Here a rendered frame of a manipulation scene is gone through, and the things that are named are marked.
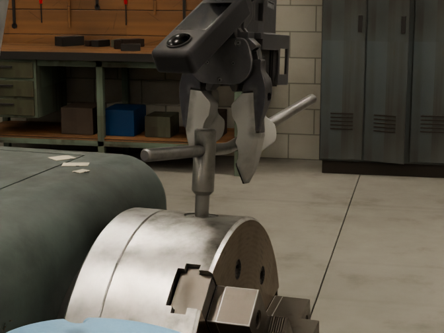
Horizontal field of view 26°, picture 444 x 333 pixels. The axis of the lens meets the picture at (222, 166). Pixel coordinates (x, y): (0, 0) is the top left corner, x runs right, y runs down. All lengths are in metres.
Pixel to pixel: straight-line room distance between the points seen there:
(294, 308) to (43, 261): 0.29
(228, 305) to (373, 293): 3.71
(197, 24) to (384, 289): 3.75
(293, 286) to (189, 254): 3.74
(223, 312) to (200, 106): 0.23
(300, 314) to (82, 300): 0.27
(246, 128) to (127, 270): 0.19
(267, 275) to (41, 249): 0.26
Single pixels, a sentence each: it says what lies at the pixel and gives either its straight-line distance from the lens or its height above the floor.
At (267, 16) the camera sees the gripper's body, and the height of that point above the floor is 1.43.
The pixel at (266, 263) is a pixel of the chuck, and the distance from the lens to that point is 1.03.
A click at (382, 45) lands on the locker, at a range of 6.89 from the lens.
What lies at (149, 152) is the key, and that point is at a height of 1.31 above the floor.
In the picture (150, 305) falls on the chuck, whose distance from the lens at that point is 0.85.
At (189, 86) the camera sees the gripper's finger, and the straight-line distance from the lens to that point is 0.99.
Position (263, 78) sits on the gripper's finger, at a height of 1.37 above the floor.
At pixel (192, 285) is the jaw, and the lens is 0.86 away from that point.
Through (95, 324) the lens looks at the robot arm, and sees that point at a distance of 0.41.
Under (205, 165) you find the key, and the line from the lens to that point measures 0.93.
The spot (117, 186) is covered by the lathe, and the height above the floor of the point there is 1.24.
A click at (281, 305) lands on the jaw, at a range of 1.06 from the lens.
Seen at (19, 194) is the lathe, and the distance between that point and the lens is 0.98.
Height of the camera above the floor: 1.47
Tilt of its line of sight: 12 degrees down
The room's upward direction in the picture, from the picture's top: straight up
